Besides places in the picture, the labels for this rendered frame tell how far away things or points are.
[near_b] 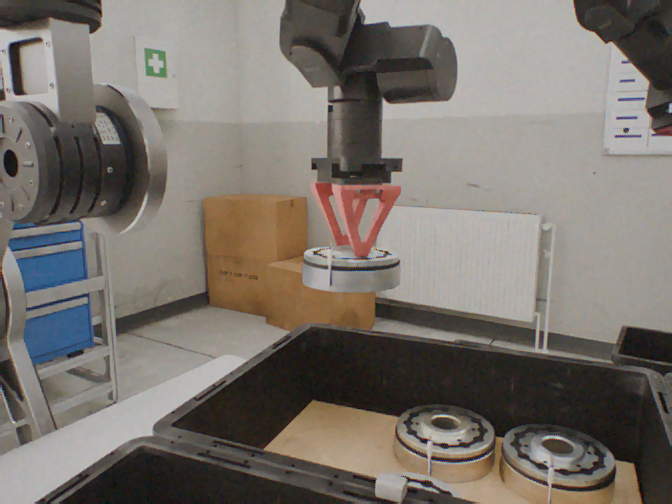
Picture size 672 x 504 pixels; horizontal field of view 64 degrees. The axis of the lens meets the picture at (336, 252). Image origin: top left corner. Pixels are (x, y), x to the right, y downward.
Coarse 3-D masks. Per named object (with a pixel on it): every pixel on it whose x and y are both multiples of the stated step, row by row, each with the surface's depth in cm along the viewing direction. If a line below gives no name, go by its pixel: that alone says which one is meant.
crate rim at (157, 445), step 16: (128, 448) 41; (144, 448) 41; (160, 448) 41; (176, 448) 41; (192, 448) 41; (96, 464) 39; (112, 464) 39; (192, 464) 40; (208, 464) 39; (224, 464) 39; (240, 464) 39; (256, 464) 39; (80, 480) 37; (96, 480) 37; (256, 480) 37; (272, 480) 37; (288, 480) 37; (304, 480) 37; (320, 480) 37; (48, 496) 35; (64, 496) 35; (320, 496) 36; (336, 496) 35; (352, 496) 35; (368, 496) 35
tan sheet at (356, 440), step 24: (312, 408) 68; (336, 408) 68; (288, 432) 62; (312, 432) 62; (336, 432) 62; (360, 432) 62; (384, 432) 62; (312, 456) 57; (336, 456) 57; (360, 456) 57; (384, 456) 57; (480, 480) 53; (624, 480) 53
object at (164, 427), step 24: (288, 336) 64; (360, 336) 66; (384, 336) 65; (408, 336) 64; (264, 360) 58; (528, 360) 59; (552, 360) 58; (576, 360) 57; (216, 384) 51; (648, 384) 52; (192, 408) 47; (168, 432) 43; (192, 432) 43; (240, 456) 40; (264, 456) 40; (288, 456) 40; (336, 480) 37; (360, 480) 37
